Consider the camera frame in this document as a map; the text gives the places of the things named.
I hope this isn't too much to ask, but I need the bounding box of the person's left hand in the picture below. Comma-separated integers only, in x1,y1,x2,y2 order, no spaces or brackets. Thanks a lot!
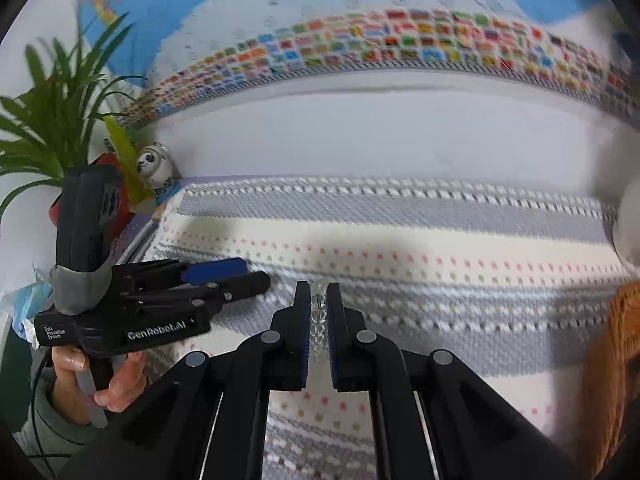
50,347,148,428

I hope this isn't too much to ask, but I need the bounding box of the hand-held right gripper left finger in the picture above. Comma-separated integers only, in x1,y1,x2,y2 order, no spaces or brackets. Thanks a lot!
60,281,312,480

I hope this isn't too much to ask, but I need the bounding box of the clear bead bracelet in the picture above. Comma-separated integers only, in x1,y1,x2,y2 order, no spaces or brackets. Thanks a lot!
310,280,328,361

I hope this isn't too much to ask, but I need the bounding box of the white ribbed vase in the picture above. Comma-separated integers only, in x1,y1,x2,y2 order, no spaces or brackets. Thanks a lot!
612,170,640,276

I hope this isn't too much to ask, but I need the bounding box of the brown wicker basket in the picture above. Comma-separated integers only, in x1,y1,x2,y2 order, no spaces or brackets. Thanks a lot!
582,282,640,478

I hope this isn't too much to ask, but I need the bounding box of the small white animal figurine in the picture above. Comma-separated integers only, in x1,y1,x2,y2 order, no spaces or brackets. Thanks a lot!
136,144,173,186

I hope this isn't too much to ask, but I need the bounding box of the person's left forearm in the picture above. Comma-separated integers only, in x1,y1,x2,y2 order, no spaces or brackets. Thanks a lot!
20,375,98,461

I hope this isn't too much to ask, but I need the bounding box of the blue plastic wrapper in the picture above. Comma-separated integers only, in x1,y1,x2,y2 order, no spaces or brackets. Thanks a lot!
10,265,55,346

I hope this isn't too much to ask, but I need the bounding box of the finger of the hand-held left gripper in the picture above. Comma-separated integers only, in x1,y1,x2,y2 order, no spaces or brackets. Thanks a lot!
109,257,246,295
124,271,271,312

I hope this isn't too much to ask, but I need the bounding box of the striped woven table mat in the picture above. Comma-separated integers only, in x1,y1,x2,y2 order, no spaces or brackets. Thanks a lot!
95,176,636,480

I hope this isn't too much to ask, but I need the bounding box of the thin black cable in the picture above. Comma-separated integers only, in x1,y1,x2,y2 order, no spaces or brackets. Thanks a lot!
27,350,86,461

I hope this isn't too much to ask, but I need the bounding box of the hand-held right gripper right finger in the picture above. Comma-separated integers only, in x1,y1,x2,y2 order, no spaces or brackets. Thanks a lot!
327,282,581,480

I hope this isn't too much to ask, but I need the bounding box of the green plant in red pot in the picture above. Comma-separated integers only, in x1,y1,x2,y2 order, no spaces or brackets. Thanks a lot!
0,10,151,241

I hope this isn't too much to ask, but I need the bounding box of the world map wall poster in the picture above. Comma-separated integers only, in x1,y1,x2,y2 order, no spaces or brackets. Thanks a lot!
75,0,640,126

